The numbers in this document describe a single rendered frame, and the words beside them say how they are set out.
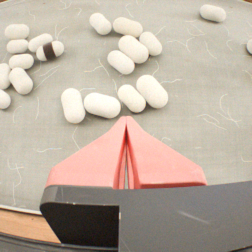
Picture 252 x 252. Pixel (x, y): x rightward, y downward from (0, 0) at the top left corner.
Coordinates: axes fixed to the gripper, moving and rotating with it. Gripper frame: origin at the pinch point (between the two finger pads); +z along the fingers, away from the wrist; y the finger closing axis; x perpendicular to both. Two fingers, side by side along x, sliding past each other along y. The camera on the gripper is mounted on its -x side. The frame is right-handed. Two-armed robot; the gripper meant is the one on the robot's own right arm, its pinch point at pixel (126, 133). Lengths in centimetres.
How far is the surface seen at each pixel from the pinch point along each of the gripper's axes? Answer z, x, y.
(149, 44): 11.9, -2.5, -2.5
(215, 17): 16.4, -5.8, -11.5
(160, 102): 6.8, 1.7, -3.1
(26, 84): 8.5, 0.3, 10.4
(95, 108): 6.3, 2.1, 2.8
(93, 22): 14.7, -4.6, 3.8
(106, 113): 6.1, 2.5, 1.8
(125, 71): 9.8, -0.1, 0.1
